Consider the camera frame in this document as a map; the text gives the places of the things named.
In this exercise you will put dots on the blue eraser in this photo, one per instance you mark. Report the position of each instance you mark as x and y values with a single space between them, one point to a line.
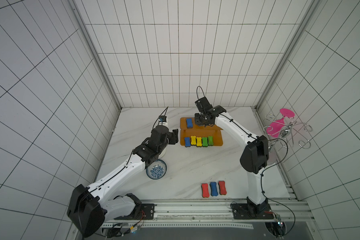
214 189
189 123
187 142

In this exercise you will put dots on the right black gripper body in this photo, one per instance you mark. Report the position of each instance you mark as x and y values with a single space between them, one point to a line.
202 119

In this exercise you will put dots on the chrome cup tree stand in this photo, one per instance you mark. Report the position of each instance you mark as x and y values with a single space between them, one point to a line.
286 133

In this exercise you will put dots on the green bottom eraser right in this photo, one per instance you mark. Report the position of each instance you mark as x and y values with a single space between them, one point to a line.
210 141

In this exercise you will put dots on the blue bottom eraser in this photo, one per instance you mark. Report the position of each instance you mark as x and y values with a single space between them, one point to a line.
187 142

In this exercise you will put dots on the pink disc middle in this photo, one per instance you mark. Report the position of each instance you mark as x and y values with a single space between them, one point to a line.
275 128

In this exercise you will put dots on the yellow bottom eraser left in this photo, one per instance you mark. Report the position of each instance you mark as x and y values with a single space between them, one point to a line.
193 140

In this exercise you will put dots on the green eraser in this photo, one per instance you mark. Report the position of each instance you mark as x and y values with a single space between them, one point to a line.
205 142
210 141

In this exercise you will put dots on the white upturned bowl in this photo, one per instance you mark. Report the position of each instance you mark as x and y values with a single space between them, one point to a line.
163 152

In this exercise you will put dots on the blue patterned bowl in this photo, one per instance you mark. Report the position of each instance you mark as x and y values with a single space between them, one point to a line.
156 170

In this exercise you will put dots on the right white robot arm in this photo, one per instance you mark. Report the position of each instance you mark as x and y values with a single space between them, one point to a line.
255 155

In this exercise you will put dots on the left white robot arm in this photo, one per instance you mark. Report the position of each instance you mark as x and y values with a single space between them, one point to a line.
117 180

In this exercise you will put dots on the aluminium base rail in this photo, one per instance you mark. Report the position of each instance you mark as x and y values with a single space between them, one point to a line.
282 219

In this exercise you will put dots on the green bottom eraser left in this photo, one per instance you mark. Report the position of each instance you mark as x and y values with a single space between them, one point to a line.
205 142

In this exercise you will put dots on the orange two-tier shelf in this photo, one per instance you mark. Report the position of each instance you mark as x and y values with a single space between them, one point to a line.
198 131

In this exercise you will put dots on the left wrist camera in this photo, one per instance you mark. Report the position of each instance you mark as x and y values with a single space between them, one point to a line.
162 119

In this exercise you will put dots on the pink disc top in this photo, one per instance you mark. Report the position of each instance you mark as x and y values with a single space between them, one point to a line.
286 113

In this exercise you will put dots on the pink disc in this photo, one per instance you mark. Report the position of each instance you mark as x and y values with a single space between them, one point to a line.
286 113
275 128

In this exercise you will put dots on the yellow bottom eraser right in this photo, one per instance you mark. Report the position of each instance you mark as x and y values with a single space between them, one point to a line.
199 142

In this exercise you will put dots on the yellow eraser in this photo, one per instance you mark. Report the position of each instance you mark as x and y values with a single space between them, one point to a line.
199 142
193 140

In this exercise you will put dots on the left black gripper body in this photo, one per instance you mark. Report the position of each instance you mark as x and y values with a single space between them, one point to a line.
163 145

